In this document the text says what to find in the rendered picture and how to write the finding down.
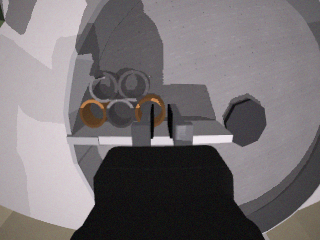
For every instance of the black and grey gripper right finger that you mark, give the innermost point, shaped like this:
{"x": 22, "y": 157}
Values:
{"x": 179, "y": 130}

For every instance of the bronze bushing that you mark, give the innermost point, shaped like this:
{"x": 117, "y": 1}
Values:
{"x": 151, "y": 97}
{"x": 87, "y": 117}

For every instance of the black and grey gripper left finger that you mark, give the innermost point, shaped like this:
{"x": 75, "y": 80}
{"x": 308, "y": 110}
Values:
{"x": 141, "y": 135}

